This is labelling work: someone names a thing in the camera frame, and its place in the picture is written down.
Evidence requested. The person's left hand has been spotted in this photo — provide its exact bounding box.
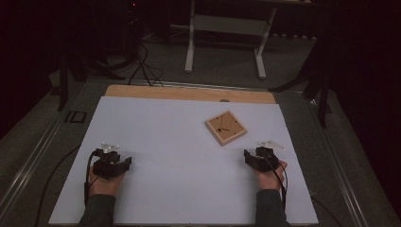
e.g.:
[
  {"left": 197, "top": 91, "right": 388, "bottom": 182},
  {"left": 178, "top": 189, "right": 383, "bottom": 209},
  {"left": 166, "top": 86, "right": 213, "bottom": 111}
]
[{"left": 89, "top": 169, "right": 126, "bottom": 197}]

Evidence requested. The black floor cable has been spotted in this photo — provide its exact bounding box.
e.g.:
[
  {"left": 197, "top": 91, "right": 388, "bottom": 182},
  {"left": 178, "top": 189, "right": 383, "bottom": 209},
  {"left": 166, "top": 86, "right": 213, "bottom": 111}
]
[
  {"left": 310, "top": 195, "right": 343, "bottom": 227},
  {"left": 33, "top": 145, "right": 81, "bottom": 227}
]

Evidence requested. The wooden photo frame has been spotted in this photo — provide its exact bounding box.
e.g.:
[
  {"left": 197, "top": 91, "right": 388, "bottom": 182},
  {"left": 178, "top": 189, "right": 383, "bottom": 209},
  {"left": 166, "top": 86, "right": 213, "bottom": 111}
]
[{"left": 204, "top": 110, "right": 248, "bottom": 147}]

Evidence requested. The white metal stand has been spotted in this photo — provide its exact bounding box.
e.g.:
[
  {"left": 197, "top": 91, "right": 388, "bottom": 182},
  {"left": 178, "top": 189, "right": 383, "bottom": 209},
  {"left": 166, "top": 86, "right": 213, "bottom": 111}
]
[{"left": 183, "top": 0, "right": 278, "bottom": 79}]

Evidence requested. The person's right hand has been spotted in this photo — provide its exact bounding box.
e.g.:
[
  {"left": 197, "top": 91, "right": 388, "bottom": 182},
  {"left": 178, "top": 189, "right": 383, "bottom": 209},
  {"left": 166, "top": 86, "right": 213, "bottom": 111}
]
[{"left": 253, "top": 160, "right": 288, "bottom": 191}]

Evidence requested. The metal floor rail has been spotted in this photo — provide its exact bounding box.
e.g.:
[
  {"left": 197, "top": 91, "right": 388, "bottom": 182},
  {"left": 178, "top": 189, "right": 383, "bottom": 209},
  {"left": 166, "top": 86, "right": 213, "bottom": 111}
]
[
  {"left": 0, "top": 110, "right": 65, "bottom": 209},
  {"left": 306, "top": 97, "right": 370, "bottom": 227},
  {"left": 138, "top": 79, "right": 275, "bottom": 93}
]

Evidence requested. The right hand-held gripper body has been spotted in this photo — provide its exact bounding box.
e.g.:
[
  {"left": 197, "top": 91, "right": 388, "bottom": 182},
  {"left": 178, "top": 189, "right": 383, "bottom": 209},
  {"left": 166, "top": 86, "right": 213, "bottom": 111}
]
[{"left": 252, "top": 140, "right": 287, "bottom": 173}]

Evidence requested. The hand-held gripper cable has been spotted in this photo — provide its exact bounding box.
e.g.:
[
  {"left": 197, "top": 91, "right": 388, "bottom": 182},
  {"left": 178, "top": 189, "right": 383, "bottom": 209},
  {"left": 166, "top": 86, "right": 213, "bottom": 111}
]
[
  {"left": 266, "top": 155, "right": 288, "bottom": 212},
  {"left": 83, "top": 150, "right": 99, "bottom": 206}
]

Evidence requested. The white table sheet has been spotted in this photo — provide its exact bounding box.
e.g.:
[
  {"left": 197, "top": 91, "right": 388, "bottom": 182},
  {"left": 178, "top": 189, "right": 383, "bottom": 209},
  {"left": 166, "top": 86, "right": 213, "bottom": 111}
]
[{"left": 48, "top": 96, "right": 320, "bottom": 225}]

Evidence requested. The black tripod stand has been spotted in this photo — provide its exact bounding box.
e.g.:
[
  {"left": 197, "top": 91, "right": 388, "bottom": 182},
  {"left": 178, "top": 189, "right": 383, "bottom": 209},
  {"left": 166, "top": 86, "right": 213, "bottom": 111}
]
[
  {"left": 56, "top": 0, "right": 127, "bottom": 112},
  {"left": 269, "top": 31, "right": 335, "bottom": 129}
]

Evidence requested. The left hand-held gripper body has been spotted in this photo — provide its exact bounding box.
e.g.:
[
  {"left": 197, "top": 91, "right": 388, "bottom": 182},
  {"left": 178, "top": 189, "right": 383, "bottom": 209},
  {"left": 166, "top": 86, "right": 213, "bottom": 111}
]
[{"left": 92, "top": 142, "right": 122, "bottom": 181}]

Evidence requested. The left hand-held gripper cable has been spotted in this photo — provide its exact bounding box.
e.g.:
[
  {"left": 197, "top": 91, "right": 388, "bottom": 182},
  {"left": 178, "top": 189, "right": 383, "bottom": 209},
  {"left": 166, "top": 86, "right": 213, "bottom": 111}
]
[{"left": 83, "top": 150, "right": 99, "bottom": 206}]

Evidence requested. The right hand-held gripper cable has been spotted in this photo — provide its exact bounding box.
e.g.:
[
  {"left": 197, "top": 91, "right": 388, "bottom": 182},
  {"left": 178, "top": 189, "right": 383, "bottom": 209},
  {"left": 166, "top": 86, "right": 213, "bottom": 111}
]
[{"left": 266, "top": 155, "right": 288, "bottom": 212}]

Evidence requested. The bundle of black cables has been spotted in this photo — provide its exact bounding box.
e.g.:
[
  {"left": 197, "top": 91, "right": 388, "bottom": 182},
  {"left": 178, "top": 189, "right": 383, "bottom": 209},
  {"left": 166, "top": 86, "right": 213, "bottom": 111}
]
[{"left": 127, "top": 44, "right": 165, "bottom": 88}]

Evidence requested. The black floor socket box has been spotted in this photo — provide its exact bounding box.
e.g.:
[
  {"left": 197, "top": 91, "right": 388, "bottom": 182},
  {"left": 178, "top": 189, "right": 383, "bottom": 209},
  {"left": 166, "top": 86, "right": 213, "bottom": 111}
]
[{"left": 64, "top": 110, "right": 88, "bottom": 125}]

